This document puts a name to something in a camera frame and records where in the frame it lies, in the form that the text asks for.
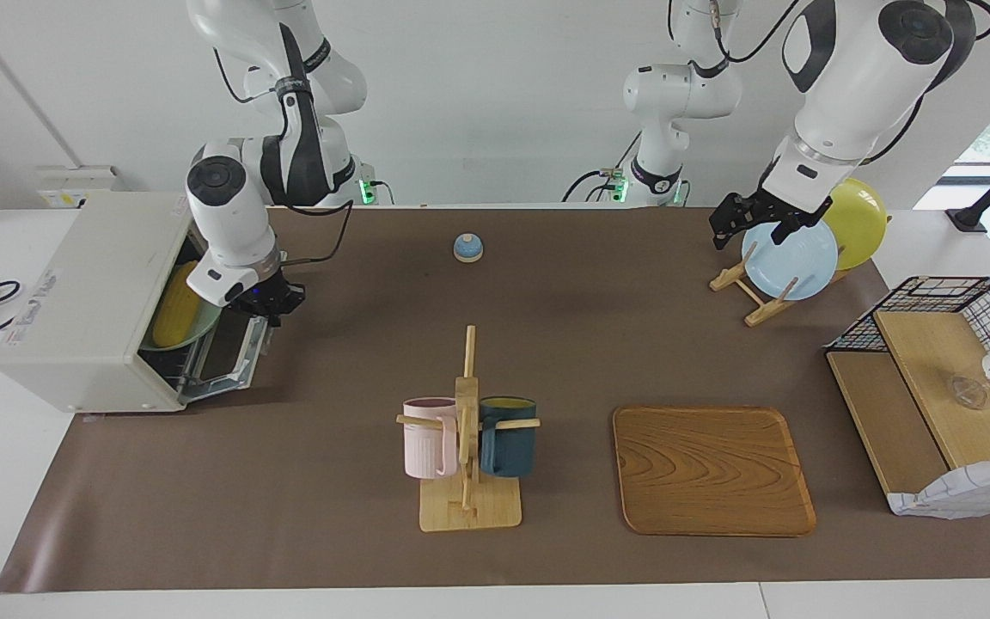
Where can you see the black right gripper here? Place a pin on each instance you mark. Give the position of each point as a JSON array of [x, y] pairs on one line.
[[270, 297]]

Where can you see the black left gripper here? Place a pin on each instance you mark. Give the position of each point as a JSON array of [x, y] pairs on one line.
[[770, 208]]

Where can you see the pale green plate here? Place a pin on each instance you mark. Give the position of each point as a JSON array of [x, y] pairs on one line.
[[205, 322]]

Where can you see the yellow corn cob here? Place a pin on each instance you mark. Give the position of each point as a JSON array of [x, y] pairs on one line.
[[175, 309]]

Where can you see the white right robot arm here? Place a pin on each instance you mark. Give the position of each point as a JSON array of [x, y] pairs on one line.
[[229, 215]]

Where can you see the white toaster oven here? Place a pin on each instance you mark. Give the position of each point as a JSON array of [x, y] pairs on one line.
[[82, 301]]

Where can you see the light blue plate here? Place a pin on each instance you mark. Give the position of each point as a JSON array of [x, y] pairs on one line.
[[791, 266]]

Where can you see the wooden plate rack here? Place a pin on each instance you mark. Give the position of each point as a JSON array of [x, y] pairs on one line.
[[766, 311]]

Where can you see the brown table mat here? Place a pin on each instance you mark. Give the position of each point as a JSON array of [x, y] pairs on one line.
[[332, 370]]

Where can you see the yellow plate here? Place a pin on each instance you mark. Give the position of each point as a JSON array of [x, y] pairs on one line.
[[860, 223]]

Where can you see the pink mug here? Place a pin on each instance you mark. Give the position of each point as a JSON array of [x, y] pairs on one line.
[[426, 443]]

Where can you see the light wooden stepped shelf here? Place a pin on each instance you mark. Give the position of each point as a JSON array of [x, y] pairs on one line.
[[925, 352]]

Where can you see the small blue round bell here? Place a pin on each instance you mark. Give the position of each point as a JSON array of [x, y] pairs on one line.
[[468, 248]]

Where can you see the white socket box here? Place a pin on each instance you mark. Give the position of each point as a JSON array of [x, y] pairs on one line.
[[74, 185]]

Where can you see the brown wooden tray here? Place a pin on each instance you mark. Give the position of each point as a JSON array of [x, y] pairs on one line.
[[710, 473]]

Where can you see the clear glass cup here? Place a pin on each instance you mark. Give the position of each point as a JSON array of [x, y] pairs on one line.
[[970, 393]]

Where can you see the dark teal mug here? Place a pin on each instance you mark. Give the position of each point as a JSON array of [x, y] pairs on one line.
[[508, 447]]

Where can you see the wooden mug rack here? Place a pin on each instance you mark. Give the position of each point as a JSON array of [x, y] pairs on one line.
[[467, 507]]

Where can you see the white checked cloth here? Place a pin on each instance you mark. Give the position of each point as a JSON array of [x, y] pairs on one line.
[[968, 492]]

